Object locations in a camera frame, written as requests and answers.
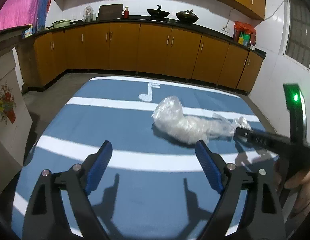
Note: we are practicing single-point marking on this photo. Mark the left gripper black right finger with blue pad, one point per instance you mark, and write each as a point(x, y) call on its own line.
point(248, 207)

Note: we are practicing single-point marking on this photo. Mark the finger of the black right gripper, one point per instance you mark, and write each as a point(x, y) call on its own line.
point(295, 148)

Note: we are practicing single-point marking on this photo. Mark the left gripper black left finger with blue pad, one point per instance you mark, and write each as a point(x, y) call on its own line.
point(46, 216)

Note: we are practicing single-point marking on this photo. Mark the clear plastic wrap bundle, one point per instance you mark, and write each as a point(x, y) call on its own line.
point(168, 117)

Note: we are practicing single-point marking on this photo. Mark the lower wooden kitchen cabinets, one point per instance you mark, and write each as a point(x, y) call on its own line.
point(142, 46)

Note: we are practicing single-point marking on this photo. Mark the person's hand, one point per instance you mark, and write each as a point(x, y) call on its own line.
point(301, 181)

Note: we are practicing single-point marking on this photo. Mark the window with bars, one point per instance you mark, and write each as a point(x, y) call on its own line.
point(297, 32)

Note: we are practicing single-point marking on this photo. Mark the red bag with containers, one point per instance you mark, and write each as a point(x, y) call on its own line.
point(244, 34)

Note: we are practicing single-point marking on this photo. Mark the flower picture panel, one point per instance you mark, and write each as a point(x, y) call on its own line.
point(15, 120)

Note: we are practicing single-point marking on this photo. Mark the blue white striped tablecloth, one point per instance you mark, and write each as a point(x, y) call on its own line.
point(153, 186)

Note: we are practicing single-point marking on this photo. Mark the black wok with lid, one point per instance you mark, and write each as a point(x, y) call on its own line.
point(187, 16)

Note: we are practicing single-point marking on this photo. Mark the black wok left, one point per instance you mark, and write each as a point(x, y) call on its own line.
point(158, 13)

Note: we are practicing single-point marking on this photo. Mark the red bottle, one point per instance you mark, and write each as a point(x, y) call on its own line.
point(126, 12)

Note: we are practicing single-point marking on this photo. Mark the green basin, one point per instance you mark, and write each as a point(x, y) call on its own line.
point(61, 23)

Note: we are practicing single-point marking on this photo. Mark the dark cutting board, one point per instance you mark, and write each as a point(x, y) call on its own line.
point(110, 12)

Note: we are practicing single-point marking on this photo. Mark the clear jar with bag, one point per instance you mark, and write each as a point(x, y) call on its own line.
point(88, 14)

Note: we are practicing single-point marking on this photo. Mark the pink purple hanging cloth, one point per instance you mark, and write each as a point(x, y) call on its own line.
point(16, 13)

